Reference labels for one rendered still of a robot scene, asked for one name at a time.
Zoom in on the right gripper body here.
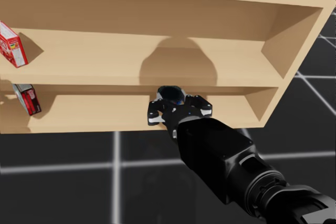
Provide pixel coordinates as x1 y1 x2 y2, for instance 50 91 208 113
160 101 201 141

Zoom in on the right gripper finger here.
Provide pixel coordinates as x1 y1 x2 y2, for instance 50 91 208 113
184 94 213 118
146 98 167 126

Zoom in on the blue can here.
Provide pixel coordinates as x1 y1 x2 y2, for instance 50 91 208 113
156 85 187 106

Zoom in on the pale wooden shelf unit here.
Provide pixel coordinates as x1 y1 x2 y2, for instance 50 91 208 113
0 0 336 134

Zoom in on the red and white carton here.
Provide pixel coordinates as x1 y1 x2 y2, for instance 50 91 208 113
0 20 29 69

